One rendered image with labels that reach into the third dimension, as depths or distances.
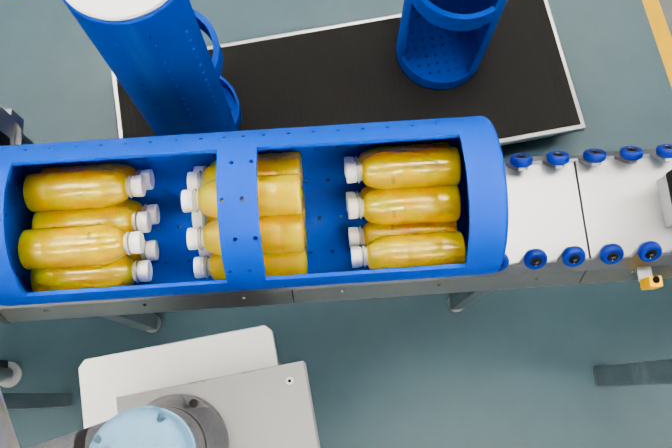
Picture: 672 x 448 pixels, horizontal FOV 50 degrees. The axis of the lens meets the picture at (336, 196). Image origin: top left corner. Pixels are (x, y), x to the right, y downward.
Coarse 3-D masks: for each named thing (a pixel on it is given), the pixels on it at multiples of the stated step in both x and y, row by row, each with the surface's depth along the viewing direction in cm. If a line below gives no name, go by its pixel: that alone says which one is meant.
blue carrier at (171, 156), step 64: (320, 128) 125; (384, 128) 123; (448, 128) 122; (0, 192) 116; (256, 192) 116; (320, 192) 143; (0, 256) 115; (192, 256) 140; (256, 256) 117; (320, 256) 139
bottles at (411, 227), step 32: (352, 160) 135; (352, 192) 139; (384, 192) 130; (416, 192) 130; (448, 192) 130; (32, 224) 128; (64, 224) 128; (96, 224) 128; (128, 224) 130; (192, 224) 131; (384, 224) 131; (416, 224) 134; (448, 224) 134; (128, 256) 134; (288, 256) 127; (352, 256) 129; (384, 256) 128; (416, 256) 127; (448, 256) 128; (32, 288) 127; (64, 288) 127
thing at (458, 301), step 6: (450, 294) 229; (456, 294) 218; (462, 294) 208; (468, 294) 199; (474, 294) 195; (480, 294) 196; (486, 294) 197; (450, 300) 229; (456, 300) 219; (462, 300) 209; (468, 300) 208; (474, 300) 209; (450, 306) 233; (456, 306) 221; (462, 306) 222; (468, 306) 224
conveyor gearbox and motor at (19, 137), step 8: (0, 112) 164; (8, 112) 176; (0, 120) 163; (8, 120) 168; (16, 120) 178; (0, 128) 163; (8, 128) 167; (16, 128) 172; (8, 136) 167; (16, 136) 171; (24, 136) 181; (16, 144) 170
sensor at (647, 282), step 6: (642, 270) 146; (648, 270) 146; (642, 276) 146; (648, 276) 142; (654, 276) 141; (660, 276) 141; (642, 282) 144; (648, 282) 142; (654, 282) 141; (660, 282) 141; (642, 288) 144; (648, 288) 142; (654, 288) 143
